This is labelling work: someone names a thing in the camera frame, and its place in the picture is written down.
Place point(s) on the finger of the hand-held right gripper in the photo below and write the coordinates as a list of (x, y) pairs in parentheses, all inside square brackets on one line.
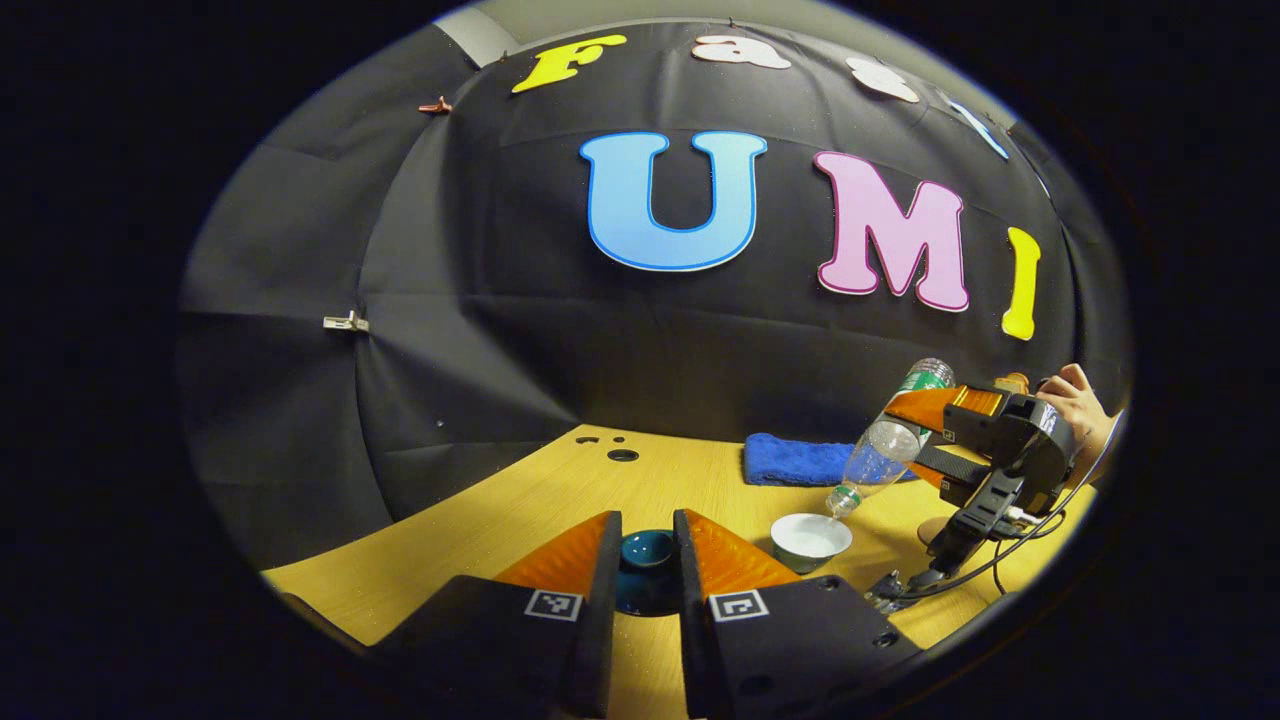
[(930, 408), (945, 465)]

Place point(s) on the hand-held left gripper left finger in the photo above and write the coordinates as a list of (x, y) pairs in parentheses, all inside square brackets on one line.
[(600, 640)]

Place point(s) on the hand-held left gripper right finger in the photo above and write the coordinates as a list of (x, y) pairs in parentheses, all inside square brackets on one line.
[(693, 650)]

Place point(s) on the clear plastic water bottle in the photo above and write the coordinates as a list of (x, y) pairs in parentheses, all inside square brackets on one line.
[(880, 455)]

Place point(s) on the round brown coaster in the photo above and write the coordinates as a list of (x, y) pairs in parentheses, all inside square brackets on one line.
[(930, 532)]

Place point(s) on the blue teacup lid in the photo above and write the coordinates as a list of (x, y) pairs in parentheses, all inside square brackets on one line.
[(648, 550)]

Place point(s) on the white teacup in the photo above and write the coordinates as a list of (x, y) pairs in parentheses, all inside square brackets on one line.
[(790, 558)]

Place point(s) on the toasted bread slice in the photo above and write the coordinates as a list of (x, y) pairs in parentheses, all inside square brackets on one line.
[(1012, 382)]

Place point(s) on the blue towel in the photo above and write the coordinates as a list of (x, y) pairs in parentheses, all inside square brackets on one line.
[(790, 460)]

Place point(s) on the black backdrop cloth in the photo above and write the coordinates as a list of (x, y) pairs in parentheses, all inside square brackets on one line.
[(600, 340)]

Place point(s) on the white cloth clip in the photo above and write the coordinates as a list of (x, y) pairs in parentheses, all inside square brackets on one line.
[(346, 322)]

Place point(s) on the pink cloth clip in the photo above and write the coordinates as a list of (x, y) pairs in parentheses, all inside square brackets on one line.
[(435, 105)]

